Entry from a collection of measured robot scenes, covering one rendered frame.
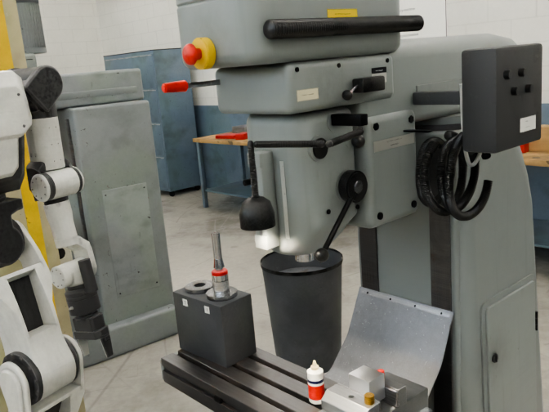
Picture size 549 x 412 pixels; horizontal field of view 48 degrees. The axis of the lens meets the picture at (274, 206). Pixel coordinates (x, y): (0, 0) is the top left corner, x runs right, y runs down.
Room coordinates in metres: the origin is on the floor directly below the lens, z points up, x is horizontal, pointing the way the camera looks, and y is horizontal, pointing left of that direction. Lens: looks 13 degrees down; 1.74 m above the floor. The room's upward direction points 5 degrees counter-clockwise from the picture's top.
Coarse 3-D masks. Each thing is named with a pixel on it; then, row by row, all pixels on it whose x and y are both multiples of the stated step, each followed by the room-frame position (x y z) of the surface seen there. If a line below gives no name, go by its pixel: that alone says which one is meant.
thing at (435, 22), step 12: (408, 0) 6.18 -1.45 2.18; (420, 0) 6.08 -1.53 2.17; (432, 0) 5.98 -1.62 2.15; (444, 0) 5.88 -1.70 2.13; (408, 12) 6.18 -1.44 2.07; (420, 12) 6.08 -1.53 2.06; (432, 12) 5.98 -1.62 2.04; (444, 12) 5.88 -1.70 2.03; (432, 24) 5.99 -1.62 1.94; (444, 24) 5.89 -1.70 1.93; (408, 36) 6.19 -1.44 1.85; (420, 36) 6.09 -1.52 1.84; (432, 36) 5.99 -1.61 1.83
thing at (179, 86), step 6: (168, 84) 1.28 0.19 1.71; (174, 84) 1.29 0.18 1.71; (180, 84) 1.29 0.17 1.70; (186, 84) 1.30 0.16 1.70; (192, 84) 1.32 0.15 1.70; (198, 84) 1.33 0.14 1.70; (204, 84) 1.34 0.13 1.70; (210, 84) 1.35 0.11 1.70; (216, 84) 1.36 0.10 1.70; (162, 90) 1.28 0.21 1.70; (168, 90) 1.28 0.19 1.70; (174, 90) 1.29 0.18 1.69; (180, 90) 1.30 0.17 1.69; (186, 90) 1.31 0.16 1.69
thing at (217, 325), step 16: (192, 288) 1.74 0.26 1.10; (208, 288) 1.73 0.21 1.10; (176, 304) 1.75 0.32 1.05; (192, 304) 1.69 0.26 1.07; (208, 304) 1.64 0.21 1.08; (224, 304) 1.62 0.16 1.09; (240, 304) 1.66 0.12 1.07; (176, 320) 1.76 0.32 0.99; (192, 320) 1.70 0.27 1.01; (208, 320) 1.65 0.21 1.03; (224, 320) 1.61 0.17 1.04; (240, 320) 1.65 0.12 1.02; (192, 336) 1.71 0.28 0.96; (208, 336) 1.65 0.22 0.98; (224, 336) 1.61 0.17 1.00; (240, 336) 1.65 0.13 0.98; (192, 352) 1.71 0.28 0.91; (208, 352) 1.66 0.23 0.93; (224, 352) 1.61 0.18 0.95; (240, 352) 1.64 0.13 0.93
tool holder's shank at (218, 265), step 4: (212, 232) 1.69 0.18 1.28; (216, 232) 1.69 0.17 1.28; (212, 236) 1.68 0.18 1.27; (216, 236) 1.68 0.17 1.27; (212, 240) 1.68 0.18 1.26; (216, 240) 1.68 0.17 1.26; (220, 240) 1.69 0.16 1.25; (212, 244) 1.68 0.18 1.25; (216, 244) 1.68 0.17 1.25; (220, 244) 1.68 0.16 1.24; (212, 248) 1.68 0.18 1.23; (216, 248) 1.68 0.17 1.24; (220, 248) 1.68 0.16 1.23; (216, 252) 1.68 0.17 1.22; (220, 252) 1.68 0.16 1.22; (216, 256) 1.68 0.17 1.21; (220, 256) 1.68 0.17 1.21; (216, 260) 1.68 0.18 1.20; (220, 260) 1.68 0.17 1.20; (216, 264) 1.67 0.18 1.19; (220, 264) 1.68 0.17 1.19; (216, 268) 1.67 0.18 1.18; (220, 268) 1.67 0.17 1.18
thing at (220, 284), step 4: (212, 276) 1.68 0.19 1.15; (216, 276) 1.67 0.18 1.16; (220, 276) 1.67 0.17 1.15; (224, 276) 1.67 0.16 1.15; (228, 276) 1.69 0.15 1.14; (212, 280) 1.68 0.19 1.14; (216, 280) 1.67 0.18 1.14; (220, 280) 1.67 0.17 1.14; (224, 280) 1.67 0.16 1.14; (228, 280) 1.68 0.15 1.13; (212, 284) 1.68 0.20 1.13; (216, 284) 1.67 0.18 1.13; (220, 284) 1.67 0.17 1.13; (224, 284) 1.67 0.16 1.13; (228, 284) 1.68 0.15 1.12; (216, 288) 1.67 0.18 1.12; (220, 288) 1.67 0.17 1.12; (224, 288) 1.67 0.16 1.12; (228, 288) 1.68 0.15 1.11; (216, 292) 1.67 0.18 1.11; (220, 292) 1.67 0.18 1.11; (224, 292) 1.67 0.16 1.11; (228, 292) 1.68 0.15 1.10
